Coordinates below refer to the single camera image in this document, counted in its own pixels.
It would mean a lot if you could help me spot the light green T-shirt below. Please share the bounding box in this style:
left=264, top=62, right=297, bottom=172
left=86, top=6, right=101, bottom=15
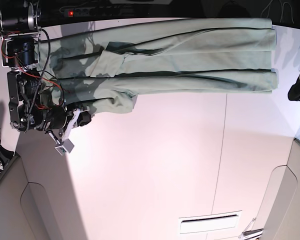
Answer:
left=39, top=18, right=278, bottom=114

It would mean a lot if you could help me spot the grey cable loop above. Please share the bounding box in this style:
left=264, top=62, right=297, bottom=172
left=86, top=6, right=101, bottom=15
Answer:
left=261, top=0, right=295, bottom=25

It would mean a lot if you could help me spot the black power strip red switch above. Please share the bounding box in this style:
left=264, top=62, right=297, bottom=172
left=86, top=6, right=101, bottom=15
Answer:
left=59, top=7, right=134, bottom=18

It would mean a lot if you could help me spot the white table cable slot plate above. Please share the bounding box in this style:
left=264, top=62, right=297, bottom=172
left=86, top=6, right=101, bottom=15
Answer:
left=178, top=210, right=242, bottom=235

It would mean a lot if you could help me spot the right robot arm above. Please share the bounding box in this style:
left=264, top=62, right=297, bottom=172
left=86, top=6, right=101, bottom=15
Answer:
left=0, top=0, right=92, bottom=144

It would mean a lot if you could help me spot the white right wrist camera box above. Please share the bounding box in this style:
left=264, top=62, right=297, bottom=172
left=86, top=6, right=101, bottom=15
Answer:
left=54, top=139, right=74, bottom=156

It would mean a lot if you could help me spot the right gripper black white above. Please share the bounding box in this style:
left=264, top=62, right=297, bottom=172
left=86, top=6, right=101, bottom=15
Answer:
left=42, top=104, right=92, bottom=144

